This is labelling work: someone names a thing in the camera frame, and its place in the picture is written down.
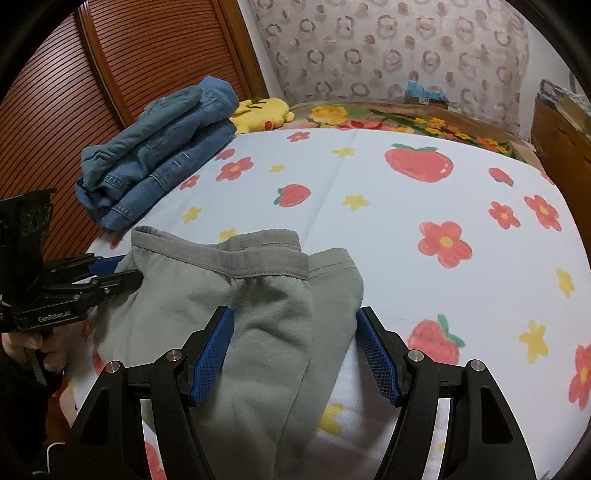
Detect grey-green sweatshirt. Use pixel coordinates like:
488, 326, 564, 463
90, 225, 365, 480

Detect yellow plush toy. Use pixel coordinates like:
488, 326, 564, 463
228, 96, 296, 136

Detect brown floral blanket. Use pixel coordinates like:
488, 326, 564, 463
288, 102, 525, 160

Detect person's left hand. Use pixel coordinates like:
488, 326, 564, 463
4, 318, 92, 376

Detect wooden slatted wardrobe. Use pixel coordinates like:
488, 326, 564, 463
0, 0, 269, 252

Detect wooden sideboard cabinet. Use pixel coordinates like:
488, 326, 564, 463
530, 92, 591, 176

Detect blue plastic packet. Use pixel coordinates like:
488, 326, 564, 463
405, 80, 450, 108

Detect white floral bed sheet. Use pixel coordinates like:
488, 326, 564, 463
60, 127, 591, 480

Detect folded dark blue jeans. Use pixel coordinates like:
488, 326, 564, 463
75, 122, 237, 232

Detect circle patterned curtain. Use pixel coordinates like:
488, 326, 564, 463
247, 0, 532, 137

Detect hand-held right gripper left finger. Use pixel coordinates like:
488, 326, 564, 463
69, 305, 236, 480

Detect folded faded blue jeans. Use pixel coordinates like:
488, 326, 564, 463
81, 75, 240, 188

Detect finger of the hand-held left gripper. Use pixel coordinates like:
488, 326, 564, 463
41, 270, 145, 309
42, 253, 129, 283

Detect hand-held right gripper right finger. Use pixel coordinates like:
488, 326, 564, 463
355, 305, 539, 480

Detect stack of dark packets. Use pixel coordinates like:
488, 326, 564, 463
539, 78, 574, 101

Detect person's left forearm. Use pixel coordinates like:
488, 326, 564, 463
0, 344, 75, 480

